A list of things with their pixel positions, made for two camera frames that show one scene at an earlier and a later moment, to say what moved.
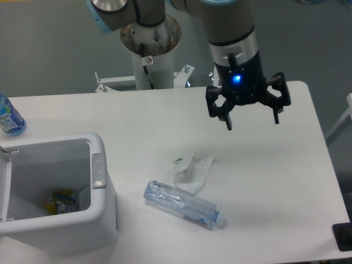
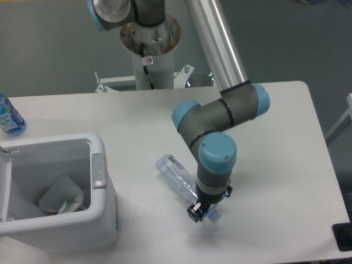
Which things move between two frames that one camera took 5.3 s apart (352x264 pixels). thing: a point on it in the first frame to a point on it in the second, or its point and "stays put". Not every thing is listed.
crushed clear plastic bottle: (197, 209) to (180, 178)
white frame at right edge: (345, 121) stays put
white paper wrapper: (192, 179) to (63, 195)
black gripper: (244, 83) to (194, 211)
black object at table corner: (342, 235) stays put
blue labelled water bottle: (11, 120) stays put
